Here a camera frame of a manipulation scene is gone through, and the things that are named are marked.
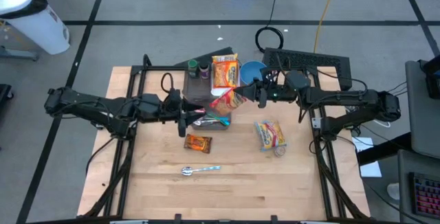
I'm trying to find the red ramen packet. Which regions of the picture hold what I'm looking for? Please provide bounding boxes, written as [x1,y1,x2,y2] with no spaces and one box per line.
[209,88,248,117]

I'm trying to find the purple spoon blue handle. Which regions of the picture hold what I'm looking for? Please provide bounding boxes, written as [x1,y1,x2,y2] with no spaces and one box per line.
[206,113,232,127]

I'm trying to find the blue bowl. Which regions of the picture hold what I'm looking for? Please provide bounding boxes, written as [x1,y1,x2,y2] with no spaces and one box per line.
[239,60,268,86]

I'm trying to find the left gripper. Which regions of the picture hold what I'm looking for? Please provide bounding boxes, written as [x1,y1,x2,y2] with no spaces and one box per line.
[158,89,208,138]

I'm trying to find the white computer mouse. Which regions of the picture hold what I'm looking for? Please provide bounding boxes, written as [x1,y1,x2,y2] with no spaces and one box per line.
[386,182,402,201]

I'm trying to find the green label spice jar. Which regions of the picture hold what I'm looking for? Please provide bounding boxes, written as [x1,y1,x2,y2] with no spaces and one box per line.
[187,58,199,79]

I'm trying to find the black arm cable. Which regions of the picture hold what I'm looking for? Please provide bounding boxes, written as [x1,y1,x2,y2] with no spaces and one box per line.
[160,72,175,94]
[297,96,310,124]

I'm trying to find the black desk device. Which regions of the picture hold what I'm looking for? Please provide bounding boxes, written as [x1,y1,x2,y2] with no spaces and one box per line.
[419,54,440,100]

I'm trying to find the silver spoon pale blue handle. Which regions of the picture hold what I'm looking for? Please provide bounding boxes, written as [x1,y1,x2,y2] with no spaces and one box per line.
[180,164,222,177]

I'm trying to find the coiled black cable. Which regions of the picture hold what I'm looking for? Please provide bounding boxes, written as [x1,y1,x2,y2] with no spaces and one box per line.
[254,26,285,54]

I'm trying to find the black hanging cable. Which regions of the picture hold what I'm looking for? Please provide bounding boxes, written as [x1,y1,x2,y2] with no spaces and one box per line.
[267,0,281,29]

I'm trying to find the yellow hanging cable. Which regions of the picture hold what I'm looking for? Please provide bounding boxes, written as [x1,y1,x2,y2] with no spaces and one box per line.
[312,0,340,54]

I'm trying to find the white plastic container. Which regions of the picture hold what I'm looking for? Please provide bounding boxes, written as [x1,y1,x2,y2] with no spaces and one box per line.
[210,62,241,98]

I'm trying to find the backlit black keyboard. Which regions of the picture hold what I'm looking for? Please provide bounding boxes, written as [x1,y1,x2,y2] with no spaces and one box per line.
[408,171,440,220]

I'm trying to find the dark grey plastic bin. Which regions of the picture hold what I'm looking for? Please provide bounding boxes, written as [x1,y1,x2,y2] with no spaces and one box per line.
[181,69,213,103]

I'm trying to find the grey plastic utensil tray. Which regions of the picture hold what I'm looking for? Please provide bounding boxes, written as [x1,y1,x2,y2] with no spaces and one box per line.
[190,96,234,131]

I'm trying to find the orange chicken ramen packet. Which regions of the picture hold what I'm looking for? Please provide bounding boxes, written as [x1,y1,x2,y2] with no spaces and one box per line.
[212,60,240,89]

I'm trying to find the brown orange snack packet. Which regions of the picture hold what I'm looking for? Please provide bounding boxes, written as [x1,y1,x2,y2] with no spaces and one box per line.
[184,133,213,155]

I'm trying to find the white trash can black liner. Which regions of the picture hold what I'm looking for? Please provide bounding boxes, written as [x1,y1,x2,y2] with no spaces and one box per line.
[0,0,71,56]

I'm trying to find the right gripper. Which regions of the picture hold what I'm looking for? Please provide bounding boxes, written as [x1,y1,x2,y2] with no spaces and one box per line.
[234,78,300,110]

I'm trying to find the blue yellow ramen packet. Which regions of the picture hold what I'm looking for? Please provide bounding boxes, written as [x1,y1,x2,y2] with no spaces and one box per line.
[254,120,287,152]

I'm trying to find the white paper sheet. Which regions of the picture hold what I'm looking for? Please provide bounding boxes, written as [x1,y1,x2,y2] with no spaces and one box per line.
[359,160,383,179]
[351,136,371,153]

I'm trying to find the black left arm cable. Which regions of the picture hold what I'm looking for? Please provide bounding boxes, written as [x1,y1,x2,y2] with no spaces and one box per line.
[160,72,175,94]

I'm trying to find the black metal mount frame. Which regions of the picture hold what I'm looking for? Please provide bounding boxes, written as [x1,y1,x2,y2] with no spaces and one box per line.
[304,66,371,220]
[80,54,152,218]

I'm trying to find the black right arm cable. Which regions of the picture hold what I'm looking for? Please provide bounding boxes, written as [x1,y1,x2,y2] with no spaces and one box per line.
[297,96,310,124]

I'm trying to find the black perforated panel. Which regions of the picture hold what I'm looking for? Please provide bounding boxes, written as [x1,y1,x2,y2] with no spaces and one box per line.
[261,47,353,91]

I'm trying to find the grey side desk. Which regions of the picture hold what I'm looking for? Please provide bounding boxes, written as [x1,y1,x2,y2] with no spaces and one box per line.
[397,148,440,224]
[404,58,440,159]

